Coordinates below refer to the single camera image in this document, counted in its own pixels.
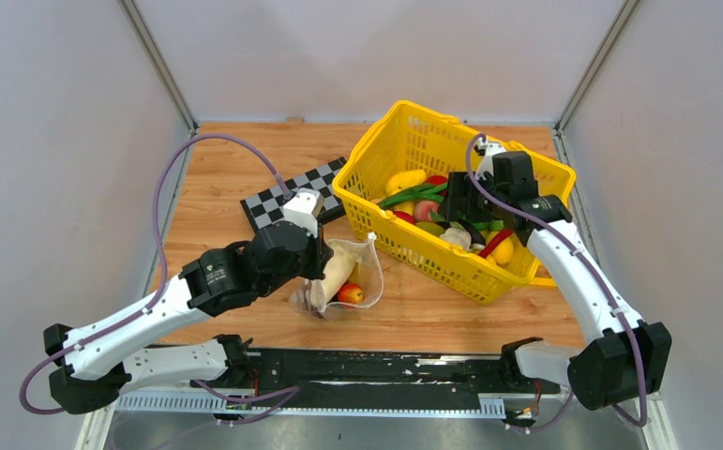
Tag clear polka dot zip bag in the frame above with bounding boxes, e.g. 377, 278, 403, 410
289, 232, 384, 321

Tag black grey chessboard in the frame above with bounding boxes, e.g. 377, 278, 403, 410
240, 157, 347, 232

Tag red bell pepper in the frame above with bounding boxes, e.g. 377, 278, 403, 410
425, 175, 448, 187

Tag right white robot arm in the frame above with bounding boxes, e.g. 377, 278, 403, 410
441, 151, 672, 411

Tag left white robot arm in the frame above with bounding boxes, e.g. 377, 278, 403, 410
44, 220, 333, 414

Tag yellow triangle frame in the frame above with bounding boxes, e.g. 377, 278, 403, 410
529, 264, 557, 289

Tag yellow lemon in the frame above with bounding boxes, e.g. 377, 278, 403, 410
486, 230, 515, 266

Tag yellow bell pepper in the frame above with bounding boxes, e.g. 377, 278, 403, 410
384, 169, 428, 197

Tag yellow plastic basket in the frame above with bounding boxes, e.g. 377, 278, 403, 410
332, 99, 578, 307

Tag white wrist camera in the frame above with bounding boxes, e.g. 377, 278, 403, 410
474, 136, 507, 180
282, 188, 324, 238

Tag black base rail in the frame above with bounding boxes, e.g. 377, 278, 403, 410
208, 348, 558, 412

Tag red chili pepper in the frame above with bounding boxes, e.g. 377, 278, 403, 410
477, 229, 513, 259

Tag purple eggplant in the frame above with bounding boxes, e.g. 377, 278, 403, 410
457, 219, 486, 248

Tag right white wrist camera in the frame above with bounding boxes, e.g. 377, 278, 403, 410
474, 136, 507, 180

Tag small yellow fruit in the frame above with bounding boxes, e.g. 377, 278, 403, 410
347, 262, 361, 285

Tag pink peach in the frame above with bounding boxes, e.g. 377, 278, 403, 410
414, 200, 440, 222

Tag green bean pods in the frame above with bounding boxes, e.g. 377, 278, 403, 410
377, 183, 447, 210

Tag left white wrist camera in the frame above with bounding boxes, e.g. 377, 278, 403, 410
282, 188, 324, 238

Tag white garlic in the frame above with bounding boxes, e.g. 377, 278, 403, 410
439, 224, 473, 250

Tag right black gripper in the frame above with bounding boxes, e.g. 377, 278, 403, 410
439, 172, 508, 223

